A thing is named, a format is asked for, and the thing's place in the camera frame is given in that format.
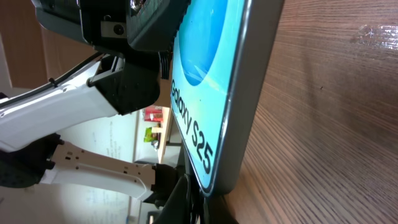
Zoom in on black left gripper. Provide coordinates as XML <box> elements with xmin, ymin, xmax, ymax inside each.
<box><xmin>32</xmin><ymin>0</ymin><xmax>190</xmax><ymax>59</ymax></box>

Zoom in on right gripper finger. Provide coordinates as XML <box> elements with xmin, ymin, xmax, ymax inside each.
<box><xmin>153</xmin><ymin>174</ymin><xmax>190</xmax><ymax>224</ymax></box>

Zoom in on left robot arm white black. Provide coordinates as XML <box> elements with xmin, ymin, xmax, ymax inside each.
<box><xmin>1</xmin><ymin>0</ymin><xmax>189</xmax><ymax>206</ymax></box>

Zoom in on black left camera cable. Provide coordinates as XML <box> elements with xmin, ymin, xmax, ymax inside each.
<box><xmin>0</xmin><ymin>51</ymin><xmax>105</xmax><ymax>110</ymax></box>

